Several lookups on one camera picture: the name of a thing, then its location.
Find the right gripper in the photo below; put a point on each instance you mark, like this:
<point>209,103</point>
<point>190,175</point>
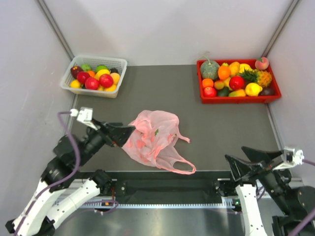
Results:
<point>239,167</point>

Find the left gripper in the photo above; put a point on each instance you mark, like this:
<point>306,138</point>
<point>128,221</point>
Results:
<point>115,132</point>

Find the pink plastic bag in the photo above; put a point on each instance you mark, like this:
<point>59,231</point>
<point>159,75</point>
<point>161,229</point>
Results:
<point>153,142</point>

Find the orange fruit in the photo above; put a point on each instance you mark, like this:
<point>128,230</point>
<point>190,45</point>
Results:
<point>223,72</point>

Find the yellow mango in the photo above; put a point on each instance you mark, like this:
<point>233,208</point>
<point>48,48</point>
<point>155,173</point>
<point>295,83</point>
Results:
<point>234,68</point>

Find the pink peach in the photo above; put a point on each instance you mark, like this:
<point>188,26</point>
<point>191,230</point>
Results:
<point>261,63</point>

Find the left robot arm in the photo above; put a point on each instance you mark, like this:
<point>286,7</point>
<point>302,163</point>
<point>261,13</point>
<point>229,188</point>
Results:
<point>44,213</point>

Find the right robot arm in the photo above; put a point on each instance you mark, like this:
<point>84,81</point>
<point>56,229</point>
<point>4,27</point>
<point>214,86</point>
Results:
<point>271,204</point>

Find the dark passion fruit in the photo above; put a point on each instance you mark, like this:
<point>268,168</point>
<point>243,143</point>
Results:
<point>267,92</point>

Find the dark red fruit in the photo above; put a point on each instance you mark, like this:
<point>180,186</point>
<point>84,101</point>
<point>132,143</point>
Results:
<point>75,70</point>

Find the red apple in basket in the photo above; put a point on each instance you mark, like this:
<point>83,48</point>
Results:
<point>106,80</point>

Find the red apple front basket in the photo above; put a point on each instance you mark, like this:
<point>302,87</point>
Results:
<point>92,83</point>

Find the red apple basket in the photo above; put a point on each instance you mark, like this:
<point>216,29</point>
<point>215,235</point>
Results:
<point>82,77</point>
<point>92,83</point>

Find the red plastic crate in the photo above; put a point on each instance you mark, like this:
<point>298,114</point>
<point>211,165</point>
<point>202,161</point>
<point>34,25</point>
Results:
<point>238,100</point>

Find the yellow lemon in basket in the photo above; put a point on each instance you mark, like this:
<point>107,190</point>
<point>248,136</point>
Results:
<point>75,84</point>

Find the red apple left basket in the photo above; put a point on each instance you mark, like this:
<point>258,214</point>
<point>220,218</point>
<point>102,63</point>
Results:
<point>82,77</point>

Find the green lime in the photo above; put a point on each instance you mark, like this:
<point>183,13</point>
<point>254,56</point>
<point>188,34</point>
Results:
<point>100,67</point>

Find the white plastic basket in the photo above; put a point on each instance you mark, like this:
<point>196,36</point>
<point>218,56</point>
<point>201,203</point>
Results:
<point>116,68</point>

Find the mango in crate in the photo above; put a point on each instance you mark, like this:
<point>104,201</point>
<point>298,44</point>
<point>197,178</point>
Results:
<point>238,93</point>

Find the yellow lemon in crate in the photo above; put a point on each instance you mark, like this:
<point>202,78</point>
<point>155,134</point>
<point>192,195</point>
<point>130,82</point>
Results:
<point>253,89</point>

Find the avocado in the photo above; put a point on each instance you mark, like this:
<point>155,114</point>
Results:
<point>224,92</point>

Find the red pomegranate in crate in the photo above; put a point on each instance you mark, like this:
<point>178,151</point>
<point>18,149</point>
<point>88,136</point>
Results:
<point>209,92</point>

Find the red apple in crate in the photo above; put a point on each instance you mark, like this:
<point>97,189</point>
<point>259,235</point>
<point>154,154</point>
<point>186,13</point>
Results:
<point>236,83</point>

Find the red yellow peach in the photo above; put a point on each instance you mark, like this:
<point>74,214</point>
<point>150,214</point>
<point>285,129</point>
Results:
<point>219,84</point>

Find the pineapple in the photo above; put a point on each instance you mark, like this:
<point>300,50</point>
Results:
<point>262,78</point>

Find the orange in crate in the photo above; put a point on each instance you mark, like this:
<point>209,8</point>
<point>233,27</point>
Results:
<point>207,82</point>

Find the banana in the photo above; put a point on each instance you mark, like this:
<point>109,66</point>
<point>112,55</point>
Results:
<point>244,67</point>

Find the green melon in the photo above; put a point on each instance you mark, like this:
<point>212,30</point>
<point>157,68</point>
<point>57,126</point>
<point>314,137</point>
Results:
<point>209,70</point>

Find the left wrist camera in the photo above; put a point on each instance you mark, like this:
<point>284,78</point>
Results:
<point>84,116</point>

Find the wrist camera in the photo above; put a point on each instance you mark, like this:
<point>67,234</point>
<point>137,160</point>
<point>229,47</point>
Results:
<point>84,116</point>
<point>292,157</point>

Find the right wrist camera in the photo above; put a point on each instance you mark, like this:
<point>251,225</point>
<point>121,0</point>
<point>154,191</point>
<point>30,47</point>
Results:
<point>292,157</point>

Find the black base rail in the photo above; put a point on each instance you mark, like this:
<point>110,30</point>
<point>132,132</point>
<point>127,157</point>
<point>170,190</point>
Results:
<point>158,187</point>

